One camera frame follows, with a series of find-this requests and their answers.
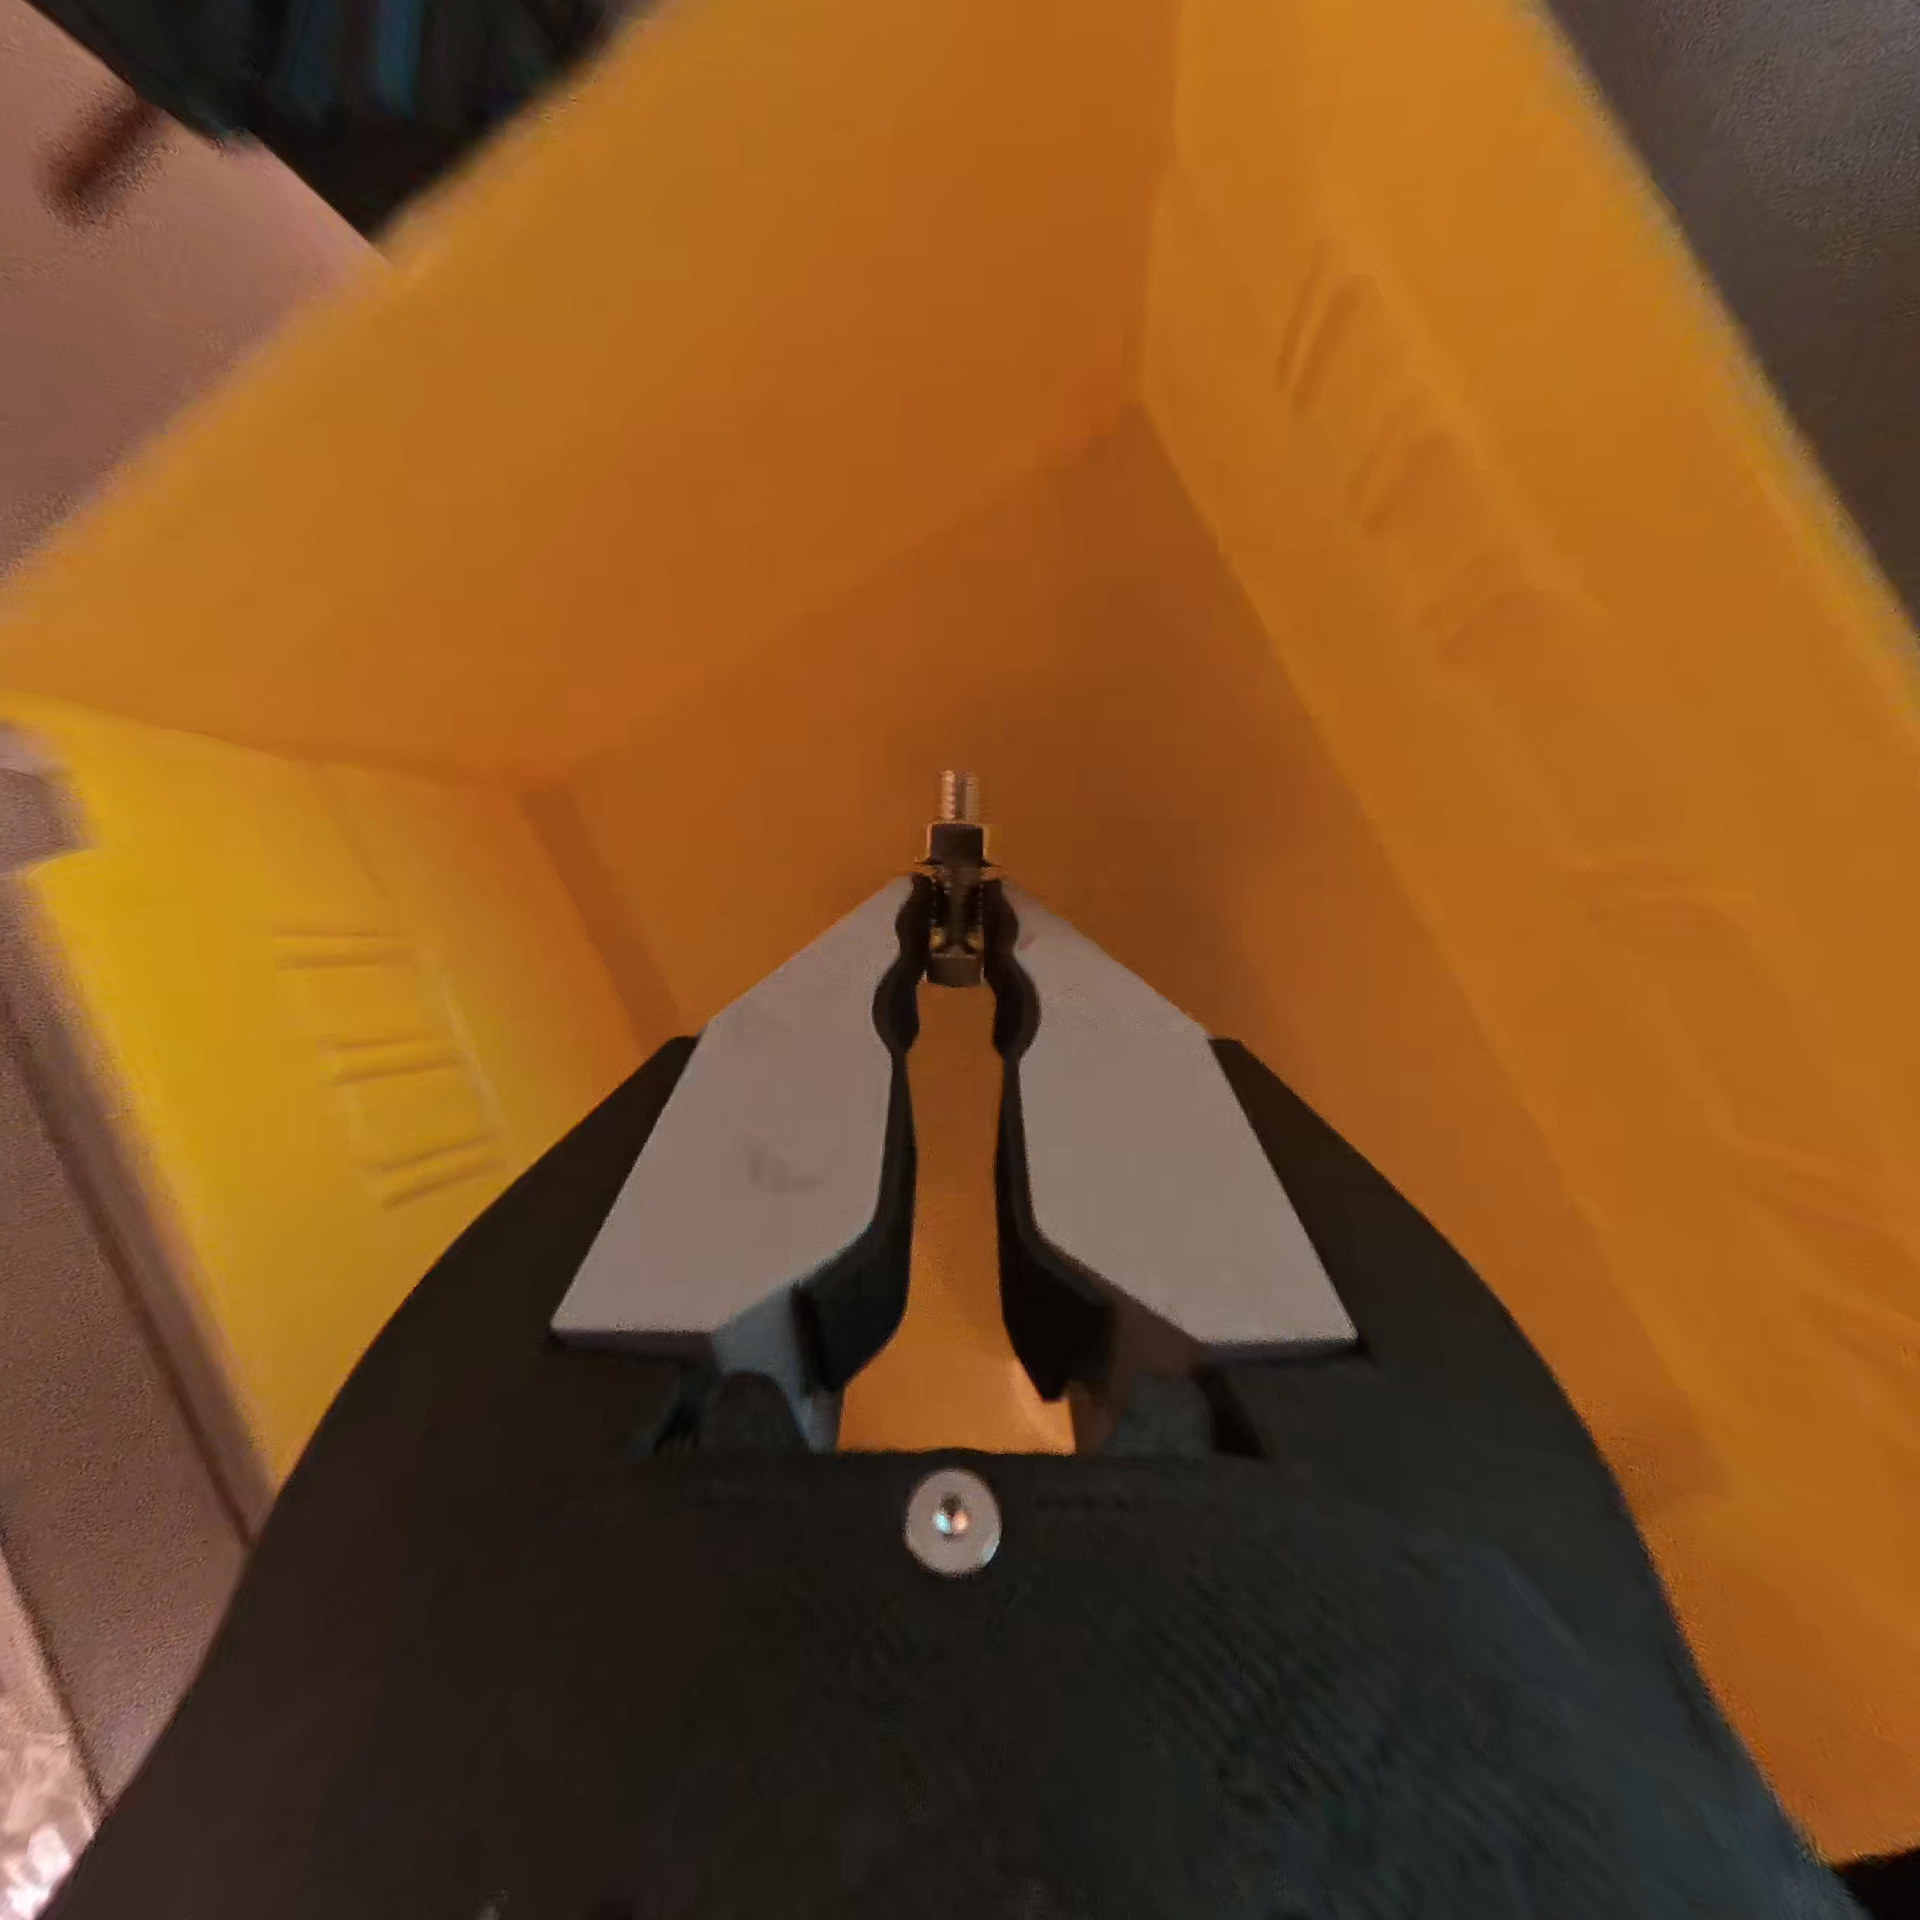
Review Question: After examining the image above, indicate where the yellow plastic bin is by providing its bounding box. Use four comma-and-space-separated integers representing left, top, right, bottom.
0, 0, 1920, 1862

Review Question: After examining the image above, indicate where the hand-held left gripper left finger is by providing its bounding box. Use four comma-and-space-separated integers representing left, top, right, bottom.
552, 872, 924, 1449

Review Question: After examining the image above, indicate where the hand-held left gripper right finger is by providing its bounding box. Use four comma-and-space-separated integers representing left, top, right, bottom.
978, 875, 1361, 1403

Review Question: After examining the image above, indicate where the steel bolt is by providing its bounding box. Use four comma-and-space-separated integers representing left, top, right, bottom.
921, 768, 995, 990

